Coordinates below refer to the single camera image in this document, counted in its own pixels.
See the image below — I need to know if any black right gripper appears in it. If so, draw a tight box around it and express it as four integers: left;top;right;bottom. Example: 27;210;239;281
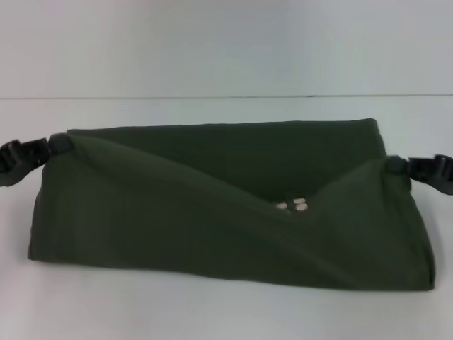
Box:
387;154;453;196

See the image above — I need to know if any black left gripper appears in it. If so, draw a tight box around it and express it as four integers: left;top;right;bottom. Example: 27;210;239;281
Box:
0;133;74;187

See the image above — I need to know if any dark green t-shirt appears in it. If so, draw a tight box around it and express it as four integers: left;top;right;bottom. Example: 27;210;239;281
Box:
27;116;435;293

